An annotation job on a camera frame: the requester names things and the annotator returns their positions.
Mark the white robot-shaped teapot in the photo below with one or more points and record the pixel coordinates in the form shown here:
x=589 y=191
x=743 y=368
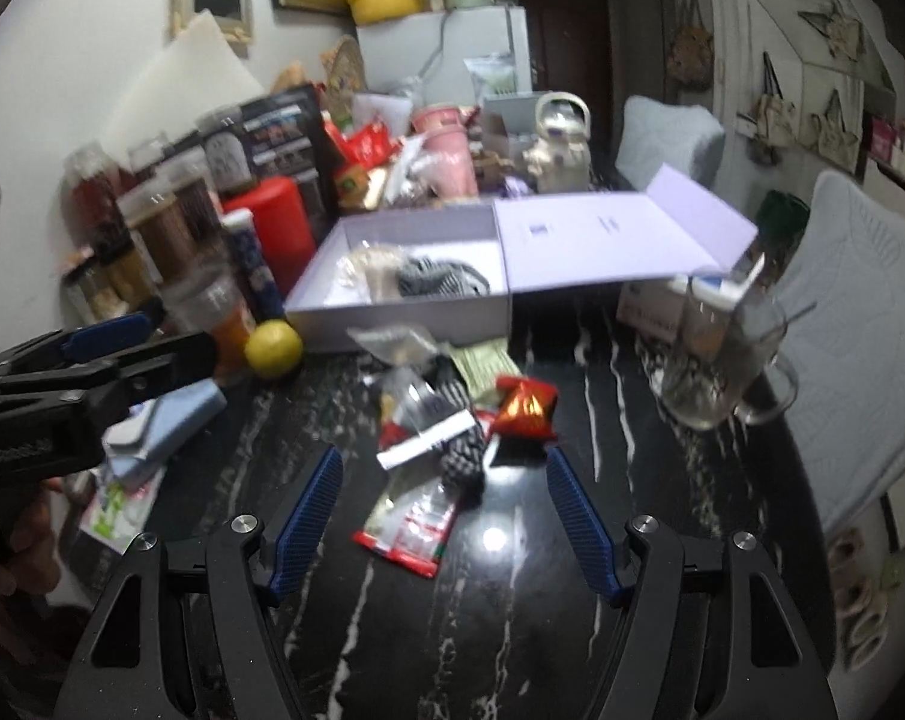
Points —
x=557 y=142

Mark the white blue packet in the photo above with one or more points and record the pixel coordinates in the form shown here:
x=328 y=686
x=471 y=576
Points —
x=722 y=285

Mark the beige hanging tote bag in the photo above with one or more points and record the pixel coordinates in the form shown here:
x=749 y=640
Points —
x=835 y=131
x=775 y=112

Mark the purple wrapper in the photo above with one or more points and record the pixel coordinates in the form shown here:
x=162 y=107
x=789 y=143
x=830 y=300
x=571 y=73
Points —
x=516 y=186

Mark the chair with grey-blue cushion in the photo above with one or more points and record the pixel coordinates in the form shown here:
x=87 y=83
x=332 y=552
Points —
x=857 y=315
x=666 y=142

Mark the blue tube with white cap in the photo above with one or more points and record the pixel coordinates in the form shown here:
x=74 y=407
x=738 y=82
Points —
x=254 y=262

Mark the clear plastic packet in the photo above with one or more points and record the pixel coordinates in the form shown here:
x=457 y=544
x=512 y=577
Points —
x=411 y=401

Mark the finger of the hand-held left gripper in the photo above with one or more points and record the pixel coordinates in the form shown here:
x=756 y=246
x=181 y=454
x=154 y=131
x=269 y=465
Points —
x=164 y=366
x=106 y=337

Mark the black white striped cloth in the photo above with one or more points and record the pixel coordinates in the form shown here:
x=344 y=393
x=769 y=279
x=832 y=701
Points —
x=461 y=461

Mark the large clear jar brown contents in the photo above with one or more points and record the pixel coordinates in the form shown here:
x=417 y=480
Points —
x=160 y=232

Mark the white paper in clear bag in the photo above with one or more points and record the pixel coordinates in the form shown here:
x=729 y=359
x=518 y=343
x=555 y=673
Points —
x=381 y=112

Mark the black printed packaging bag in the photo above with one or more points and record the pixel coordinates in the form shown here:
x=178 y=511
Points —
x=280 y=131

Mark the light blue cloth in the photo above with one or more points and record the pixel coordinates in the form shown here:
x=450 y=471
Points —
x=175 y=420

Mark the open clear jar amber liquid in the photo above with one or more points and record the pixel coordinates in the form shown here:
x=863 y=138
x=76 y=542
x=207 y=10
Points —
x=212 y=315

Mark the green paper packet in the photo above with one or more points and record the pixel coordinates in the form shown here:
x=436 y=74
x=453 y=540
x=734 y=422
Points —
x=484 y=367

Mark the lavender cardboard box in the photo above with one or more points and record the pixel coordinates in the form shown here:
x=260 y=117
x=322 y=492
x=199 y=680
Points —
x=422 y=319

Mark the glass mug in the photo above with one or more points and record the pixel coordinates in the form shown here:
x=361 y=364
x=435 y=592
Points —
x=722 y=367

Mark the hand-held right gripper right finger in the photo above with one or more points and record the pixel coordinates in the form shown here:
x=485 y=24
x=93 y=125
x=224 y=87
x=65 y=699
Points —
x=584 y=532

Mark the brown hanging tote bag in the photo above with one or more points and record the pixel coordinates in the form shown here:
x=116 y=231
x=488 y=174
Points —
x=689 y=52

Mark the beige wall intercom panel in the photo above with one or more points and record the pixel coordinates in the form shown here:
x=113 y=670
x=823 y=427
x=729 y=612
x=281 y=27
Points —
x=212 y=4

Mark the yellow lemon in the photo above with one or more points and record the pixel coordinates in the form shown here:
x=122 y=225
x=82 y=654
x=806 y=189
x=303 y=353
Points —
x=272 y=349

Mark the green white paper leaflet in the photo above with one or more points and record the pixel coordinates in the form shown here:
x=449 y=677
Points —
x=119 y=510

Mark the beige slipper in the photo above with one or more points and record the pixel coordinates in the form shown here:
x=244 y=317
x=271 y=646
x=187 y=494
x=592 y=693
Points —
x=850 y=555
x=865 y=630

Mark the lace-edged gingham cloth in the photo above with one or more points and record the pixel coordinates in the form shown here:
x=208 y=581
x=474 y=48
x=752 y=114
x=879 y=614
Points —
x=441 y=277

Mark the white foam board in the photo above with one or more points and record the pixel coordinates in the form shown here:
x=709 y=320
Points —
x=182 y=82

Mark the clear jar dark contents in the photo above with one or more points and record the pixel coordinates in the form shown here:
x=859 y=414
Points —
x=194 y=195

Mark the small white cardboard box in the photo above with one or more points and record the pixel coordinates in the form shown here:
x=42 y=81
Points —
x=647 y=311

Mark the white fridge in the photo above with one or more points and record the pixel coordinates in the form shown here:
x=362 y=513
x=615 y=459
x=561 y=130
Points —
x=452 y=45

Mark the red white snack packet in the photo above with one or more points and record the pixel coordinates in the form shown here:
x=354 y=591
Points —
x=407 y=529

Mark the red plastic canister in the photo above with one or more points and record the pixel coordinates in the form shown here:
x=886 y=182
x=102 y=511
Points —
x=272 y=221

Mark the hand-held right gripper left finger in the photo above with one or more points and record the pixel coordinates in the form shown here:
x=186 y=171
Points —
x=308 y=517

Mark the dark wooden door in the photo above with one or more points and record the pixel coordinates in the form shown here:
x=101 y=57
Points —
x=565 y=37

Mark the clear jar red contents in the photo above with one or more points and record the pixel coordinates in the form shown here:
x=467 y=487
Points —
x=92 y=195

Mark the red foil candy packet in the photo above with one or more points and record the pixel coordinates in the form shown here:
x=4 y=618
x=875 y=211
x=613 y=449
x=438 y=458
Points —
x=526 y=409

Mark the red packaging bag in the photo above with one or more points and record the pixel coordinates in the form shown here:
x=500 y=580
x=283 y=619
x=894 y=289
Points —
x=366 y=150

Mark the dark jar with white label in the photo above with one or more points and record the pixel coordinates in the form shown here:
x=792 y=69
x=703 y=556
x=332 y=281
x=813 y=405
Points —
x=226 y=154

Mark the amber glass jar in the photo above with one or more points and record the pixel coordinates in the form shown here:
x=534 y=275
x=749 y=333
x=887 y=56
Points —
x=115 y=285

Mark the person's left hand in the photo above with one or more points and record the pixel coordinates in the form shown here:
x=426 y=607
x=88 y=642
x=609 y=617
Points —
x=17 y=577

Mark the shelf of small bottles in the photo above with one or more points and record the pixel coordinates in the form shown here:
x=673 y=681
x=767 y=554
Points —
x=902 y=146

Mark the green white pouch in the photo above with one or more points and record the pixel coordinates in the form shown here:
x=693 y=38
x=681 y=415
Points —
x=490 y=71

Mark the pink paper cup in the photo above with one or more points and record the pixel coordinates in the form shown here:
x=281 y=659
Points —
x=439 y=124

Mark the clear bag with beige contents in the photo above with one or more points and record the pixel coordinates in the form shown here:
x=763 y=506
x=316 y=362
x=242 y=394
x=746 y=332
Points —
x=396 y=345

